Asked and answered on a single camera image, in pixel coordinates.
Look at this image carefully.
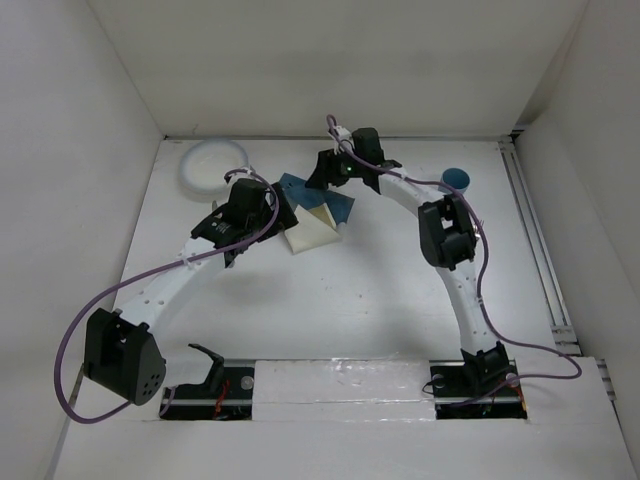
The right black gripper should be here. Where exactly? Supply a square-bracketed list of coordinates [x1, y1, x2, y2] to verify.
[305, 146, 365, 190]

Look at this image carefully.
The blue beige cloth placemat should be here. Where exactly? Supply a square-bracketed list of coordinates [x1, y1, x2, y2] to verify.
[279, 173, 355, 255]

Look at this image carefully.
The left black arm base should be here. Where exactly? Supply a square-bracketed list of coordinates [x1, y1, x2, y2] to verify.
[158, 343, 256, 421]

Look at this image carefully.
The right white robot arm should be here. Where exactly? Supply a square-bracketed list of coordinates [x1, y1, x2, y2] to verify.
[306, 124, 510, 397]

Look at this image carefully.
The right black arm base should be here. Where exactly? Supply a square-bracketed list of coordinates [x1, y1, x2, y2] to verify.
[422, 362, 528, 420]

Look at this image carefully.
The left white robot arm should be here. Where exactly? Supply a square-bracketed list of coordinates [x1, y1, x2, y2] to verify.
[83, 178, 298, 406]

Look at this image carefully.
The white blue-rimmed plate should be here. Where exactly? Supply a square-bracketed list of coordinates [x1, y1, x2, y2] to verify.
[178, 139, 249, 200]

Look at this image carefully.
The blue cup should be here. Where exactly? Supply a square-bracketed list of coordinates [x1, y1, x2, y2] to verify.
[441, 167, 471, 194]

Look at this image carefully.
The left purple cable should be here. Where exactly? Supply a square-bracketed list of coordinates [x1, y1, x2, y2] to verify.
[60, 168, 281, 425]

